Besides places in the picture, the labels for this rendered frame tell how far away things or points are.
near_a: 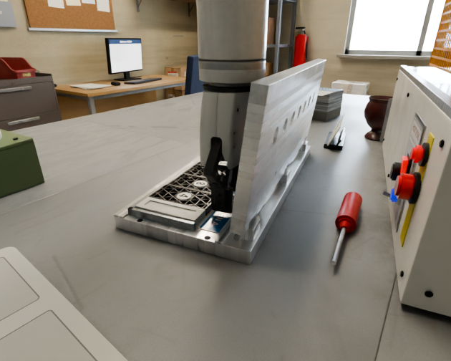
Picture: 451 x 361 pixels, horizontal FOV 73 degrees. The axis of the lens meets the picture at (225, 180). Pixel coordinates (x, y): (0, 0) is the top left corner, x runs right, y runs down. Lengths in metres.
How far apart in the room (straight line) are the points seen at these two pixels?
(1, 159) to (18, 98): 2.25
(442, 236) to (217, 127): 0.25
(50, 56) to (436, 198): 3.46
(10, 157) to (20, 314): 0.34
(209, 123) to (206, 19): 0.11
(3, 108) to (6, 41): 0.77
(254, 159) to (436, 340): 0.24
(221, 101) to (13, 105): 2.57
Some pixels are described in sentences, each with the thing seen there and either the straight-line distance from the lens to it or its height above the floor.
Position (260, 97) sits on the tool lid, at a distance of 0.30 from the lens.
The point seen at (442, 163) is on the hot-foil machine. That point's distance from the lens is 0.31.
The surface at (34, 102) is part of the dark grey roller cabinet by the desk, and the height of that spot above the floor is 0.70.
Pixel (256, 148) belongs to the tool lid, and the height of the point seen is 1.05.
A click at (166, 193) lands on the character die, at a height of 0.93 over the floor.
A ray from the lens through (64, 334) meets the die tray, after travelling 0.34.
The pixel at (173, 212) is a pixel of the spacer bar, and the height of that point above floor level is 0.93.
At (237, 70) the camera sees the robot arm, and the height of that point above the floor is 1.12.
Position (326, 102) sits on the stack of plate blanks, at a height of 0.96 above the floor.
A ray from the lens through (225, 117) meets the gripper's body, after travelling 0.37.
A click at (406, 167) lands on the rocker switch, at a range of 0.42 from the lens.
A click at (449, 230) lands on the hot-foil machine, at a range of 0.33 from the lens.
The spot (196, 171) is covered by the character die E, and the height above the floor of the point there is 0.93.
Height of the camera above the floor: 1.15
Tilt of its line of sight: 25 degrees down
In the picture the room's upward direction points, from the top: straight up
